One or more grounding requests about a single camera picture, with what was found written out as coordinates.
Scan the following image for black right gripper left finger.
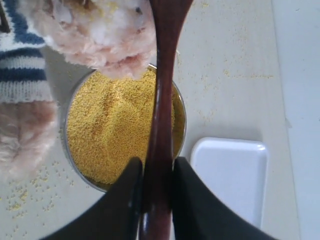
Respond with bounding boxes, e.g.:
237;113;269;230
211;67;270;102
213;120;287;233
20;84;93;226
44;157;143;240

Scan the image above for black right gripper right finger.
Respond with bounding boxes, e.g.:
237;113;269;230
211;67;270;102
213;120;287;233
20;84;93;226
172;157;272;240

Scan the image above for dark wooden spoon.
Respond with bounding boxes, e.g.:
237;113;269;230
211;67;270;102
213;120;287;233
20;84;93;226
138;0;193;240

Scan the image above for beige teddy bear striped sweater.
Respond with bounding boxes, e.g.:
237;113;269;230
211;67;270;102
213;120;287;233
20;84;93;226
0;0;156;181

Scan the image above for white rectangular plastic tray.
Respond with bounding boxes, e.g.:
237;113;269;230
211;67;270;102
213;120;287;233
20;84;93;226
190;137;269;228

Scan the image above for yellow millet grains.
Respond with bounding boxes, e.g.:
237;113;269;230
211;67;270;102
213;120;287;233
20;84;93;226
66;67;156;185

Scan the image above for steel bowl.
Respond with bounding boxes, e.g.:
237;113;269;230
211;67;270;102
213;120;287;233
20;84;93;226
60;69;187;193

